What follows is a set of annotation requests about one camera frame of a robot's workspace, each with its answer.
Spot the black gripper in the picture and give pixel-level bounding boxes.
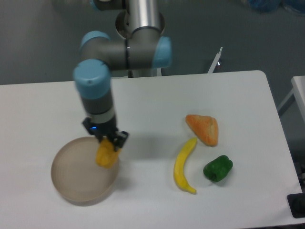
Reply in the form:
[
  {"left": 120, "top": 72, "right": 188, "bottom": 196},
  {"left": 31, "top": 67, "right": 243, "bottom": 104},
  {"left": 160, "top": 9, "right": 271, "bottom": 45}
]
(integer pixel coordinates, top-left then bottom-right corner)
[{"left": 82, "top": 116, "right": 129, "bottom": 152}]

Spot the yellow bell pepper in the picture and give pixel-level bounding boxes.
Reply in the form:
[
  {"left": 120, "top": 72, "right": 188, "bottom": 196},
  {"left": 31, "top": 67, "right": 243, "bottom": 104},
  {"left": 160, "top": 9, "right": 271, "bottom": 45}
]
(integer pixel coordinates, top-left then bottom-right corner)
[{"left": 95, "top": 138, "right": 121, "bottom": 169}]

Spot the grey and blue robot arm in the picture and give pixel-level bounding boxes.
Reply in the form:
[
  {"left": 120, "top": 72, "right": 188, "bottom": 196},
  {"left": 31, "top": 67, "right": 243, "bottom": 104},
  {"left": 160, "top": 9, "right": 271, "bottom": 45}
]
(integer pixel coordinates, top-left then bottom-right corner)
[{"left": 73, "top": 0, "right": 172, "bottom": 151}]

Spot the beige round plate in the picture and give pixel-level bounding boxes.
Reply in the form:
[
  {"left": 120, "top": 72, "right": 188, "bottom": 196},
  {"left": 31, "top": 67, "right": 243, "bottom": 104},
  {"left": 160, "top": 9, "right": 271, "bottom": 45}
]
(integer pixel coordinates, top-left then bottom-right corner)
[{"left": 51, "top": 137, "right": 119, "bottom": 206}]

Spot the green bell pepper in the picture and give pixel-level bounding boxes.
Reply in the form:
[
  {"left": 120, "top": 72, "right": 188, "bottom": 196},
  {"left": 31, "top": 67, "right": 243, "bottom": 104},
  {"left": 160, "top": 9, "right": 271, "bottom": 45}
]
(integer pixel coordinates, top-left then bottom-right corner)
[{"left": 203, "top": 155, "right": 233, "bottom": 183}]

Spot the yellow banana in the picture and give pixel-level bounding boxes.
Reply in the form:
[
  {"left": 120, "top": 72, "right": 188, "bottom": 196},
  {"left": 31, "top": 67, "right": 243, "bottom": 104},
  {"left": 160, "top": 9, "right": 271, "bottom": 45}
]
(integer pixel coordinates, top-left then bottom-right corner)
[{"left": 173, "top": 137, "right": 197, "bottom": 195}]

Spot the orange croissant bread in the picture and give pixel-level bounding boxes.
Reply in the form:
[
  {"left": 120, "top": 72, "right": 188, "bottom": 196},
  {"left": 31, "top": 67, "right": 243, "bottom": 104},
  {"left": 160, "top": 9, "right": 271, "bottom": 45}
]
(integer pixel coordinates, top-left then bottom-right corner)
[{"left": 185, "top": 114, "right": 219, "bottom": 147}]

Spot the white side table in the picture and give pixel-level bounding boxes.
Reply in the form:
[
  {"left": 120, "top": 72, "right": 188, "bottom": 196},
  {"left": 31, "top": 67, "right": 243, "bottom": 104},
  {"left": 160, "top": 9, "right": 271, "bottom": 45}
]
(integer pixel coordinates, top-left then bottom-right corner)
[{"left": 277, "top": 75, "right": 305, "bottom": 120}]

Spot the black device at edge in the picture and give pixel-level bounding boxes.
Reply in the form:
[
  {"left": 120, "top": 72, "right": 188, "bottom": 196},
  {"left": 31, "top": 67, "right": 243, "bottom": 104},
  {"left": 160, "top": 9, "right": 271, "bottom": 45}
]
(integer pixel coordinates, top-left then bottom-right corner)
[{"left": 287, "top": 193, "right": 305, "bottom": 219}]

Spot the blue bag in background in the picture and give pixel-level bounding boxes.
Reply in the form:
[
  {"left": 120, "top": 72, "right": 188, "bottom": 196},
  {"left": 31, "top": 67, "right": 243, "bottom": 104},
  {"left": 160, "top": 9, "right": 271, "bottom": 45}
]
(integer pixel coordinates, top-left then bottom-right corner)
[{"left": 241, "top": 0, "right": 305, "bottom": 16}]

